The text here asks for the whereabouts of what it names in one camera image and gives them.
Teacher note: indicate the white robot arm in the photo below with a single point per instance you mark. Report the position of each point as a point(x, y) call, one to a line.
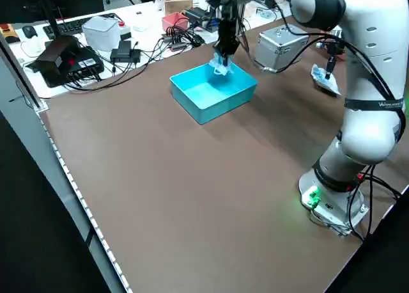
point(367, 139)

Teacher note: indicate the new face mask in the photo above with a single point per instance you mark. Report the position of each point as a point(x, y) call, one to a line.
point(330, 83)

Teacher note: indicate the blue plastic box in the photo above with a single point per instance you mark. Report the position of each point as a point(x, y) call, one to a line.
point(198, 106)

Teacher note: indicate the black power adapter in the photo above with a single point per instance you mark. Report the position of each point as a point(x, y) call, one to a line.
point(124, 54)

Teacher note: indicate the small pink plastic box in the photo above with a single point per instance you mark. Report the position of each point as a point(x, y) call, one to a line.
point(174, 20)

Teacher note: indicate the dark brown box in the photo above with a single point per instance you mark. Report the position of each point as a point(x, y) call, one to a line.
point(54, 54)

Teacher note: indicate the black network device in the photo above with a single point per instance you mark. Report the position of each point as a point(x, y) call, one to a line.
point(84, 62)

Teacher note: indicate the yellow emergency stop box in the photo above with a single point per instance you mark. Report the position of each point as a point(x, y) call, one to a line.
point(7, 32)

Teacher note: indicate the used blue mask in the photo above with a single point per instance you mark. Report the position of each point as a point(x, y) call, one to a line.
point(220, 66)

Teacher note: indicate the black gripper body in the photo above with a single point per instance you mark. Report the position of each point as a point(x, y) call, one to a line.
point(227, 30)
point(336, 49)

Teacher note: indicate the silver aluminium case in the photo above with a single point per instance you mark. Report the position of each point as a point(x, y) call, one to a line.
point(278, 51)

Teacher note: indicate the black keyboard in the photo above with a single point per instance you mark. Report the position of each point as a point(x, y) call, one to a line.
point(68, 26)

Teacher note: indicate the aluminium table edge rail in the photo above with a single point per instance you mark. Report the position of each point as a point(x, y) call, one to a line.
point(64, 178)

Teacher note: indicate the black power bricks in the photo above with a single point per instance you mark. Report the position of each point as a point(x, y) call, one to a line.
point(196, 14)

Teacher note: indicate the white translucent cube container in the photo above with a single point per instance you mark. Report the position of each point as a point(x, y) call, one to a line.
point(99, 34)

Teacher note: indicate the black antenna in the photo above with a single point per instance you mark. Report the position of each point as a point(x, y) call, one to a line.
point(52, 14)

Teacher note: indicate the black computer mouse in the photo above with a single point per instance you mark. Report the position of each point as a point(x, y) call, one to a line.
point(29, 31)

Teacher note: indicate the wooden box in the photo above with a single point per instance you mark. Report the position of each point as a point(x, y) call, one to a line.
point(175, 5)

